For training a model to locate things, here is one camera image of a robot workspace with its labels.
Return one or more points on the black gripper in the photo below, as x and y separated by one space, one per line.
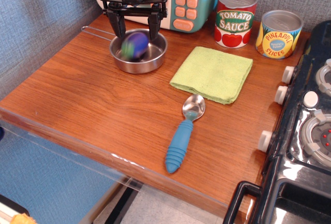
155 10

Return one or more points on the purple toy eggplant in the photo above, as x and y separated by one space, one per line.
134 46

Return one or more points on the small steel pot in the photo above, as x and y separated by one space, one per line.
151 60

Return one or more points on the green folded cloth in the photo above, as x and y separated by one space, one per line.
213 74

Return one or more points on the tomato sauce can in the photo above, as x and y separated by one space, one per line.
234 20

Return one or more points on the pineapple slices can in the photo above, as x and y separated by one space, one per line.
278 34

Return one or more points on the white stove knob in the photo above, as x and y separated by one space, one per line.
287 74
264 140
280 94

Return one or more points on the orange object bottom left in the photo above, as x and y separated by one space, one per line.
11 212

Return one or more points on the black toy stove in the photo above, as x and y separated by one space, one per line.
296 173

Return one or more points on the blue handled metal spoon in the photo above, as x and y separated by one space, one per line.
193 108

